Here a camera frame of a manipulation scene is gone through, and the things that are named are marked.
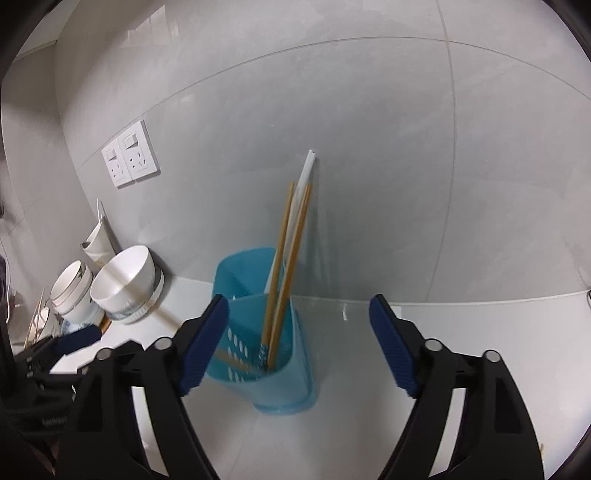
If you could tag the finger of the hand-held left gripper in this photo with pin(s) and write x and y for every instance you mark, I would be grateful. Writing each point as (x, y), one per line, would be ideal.
(64, 379)
(78, 338)

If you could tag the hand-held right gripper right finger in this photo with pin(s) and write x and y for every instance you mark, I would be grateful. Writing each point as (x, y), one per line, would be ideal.
(392, 346)

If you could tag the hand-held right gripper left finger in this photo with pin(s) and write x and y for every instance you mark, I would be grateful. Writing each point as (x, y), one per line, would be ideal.
(203, 346)

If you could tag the thin pale plain chopstick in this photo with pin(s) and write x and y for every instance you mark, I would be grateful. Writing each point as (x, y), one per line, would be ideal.
(235, 361)

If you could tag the blue plastic utensil holder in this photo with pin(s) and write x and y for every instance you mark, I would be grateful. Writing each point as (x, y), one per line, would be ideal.
(286, 383)

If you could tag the brown chopstick blue dotted band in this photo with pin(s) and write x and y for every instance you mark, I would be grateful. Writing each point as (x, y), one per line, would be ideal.
(281, 249)

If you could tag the brown chopstick white floral band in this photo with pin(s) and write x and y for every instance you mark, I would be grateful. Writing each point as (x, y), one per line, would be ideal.
(295, 256)

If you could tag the pale chopstick with red print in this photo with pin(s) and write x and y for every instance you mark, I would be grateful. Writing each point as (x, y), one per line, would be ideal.
(299, 217)

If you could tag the wooden mat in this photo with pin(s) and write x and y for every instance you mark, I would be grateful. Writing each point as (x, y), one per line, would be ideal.
(105, 323)

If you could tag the white bowl green mark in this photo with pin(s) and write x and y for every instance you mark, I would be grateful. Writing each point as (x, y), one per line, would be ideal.
(41, 321)

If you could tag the white bowl gold rim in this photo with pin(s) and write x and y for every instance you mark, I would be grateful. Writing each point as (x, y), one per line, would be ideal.
(74, 290)

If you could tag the white ribbed plate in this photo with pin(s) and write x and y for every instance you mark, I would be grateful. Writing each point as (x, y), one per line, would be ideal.
(154, 295)

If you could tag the plain white bowl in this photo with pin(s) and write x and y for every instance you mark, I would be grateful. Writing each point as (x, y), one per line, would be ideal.
(124, 281)

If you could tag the white folded cup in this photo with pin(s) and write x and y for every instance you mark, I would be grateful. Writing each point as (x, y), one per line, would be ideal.
(99, 235)

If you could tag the white wall socket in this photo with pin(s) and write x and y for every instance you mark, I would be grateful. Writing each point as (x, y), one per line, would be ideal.
(117, 164)
(138, 150)

